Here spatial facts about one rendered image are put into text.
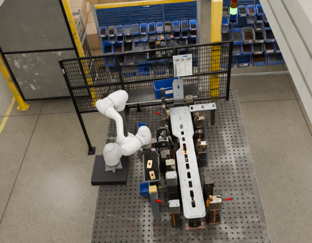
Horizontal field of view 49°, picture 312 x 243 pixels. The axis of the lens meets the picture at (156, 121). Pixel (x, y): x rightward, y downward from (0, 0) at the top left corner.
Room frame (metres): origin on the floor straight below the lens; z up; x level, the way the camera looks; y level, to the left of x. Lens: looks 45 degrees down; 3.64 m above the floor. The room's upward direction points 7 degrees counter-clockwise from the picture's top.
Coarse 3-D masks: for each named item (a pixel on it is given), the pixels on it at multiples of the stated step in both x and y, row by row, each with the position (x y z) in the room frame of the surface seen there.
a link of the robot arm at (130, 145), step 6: (108, 108) 2.31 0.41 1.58; (108, 114) 2.27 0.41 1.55; (114, 114) 2.24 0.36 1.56; (120, 120) 2.16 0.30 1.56; (120, 126) 2.08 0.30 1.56; (120, 132) 2.01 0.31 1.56; (120, 138) 1.95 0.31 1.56; (126, 138) 1.91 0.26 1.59; (132, 138) 1.90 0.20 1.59; (138, 138) 1.89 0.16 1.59; (126, 144) 1.84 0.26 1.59; (132, 144) 1.84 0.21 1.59; (138, 144) 1.85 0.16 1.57; (120, 150) 1.83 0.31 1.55; (126, 150) 1.80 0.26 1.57; (132, 150) 1.81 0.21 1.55
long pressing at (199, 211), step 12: (180, 108) 2.80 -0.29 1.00; (180, 120) 2.62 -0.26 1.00; (180, 132) 2.45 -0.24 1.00; (192, 132) 2.43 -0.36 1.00; (180, 144) 2.28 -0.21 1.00; (192, 144) 2.27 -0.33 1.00; (180, 156) 2.13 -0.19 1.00; (192, 156) 2.11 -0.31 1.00; (180, 168) 1.99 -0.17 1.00; (192, 168) 1.97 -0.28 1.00; (180, 180) 1.85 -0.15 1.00; (192, 180) 1.83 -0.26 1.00; (204, 204) 1.57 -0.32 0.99; (192, 216) 1.47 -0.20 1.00
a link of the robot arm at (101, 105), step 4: (100, 100) 2.44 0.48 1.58; (104, 100) 2.42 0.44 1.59; (108, 100) 2.41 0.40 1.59; (96, 104) 2.41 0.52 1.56; (100, 104) 2.38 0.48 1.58; (104, 104) 2.37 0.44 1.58; (108, 104) 2.37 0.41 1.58; (112, 104) 2.39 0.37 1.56; (100, 108) 2.34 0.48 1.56; (104, 108) 2.32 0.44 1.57; (100, 112) 2.34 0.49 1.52; (104, 112) 2.30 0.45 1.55
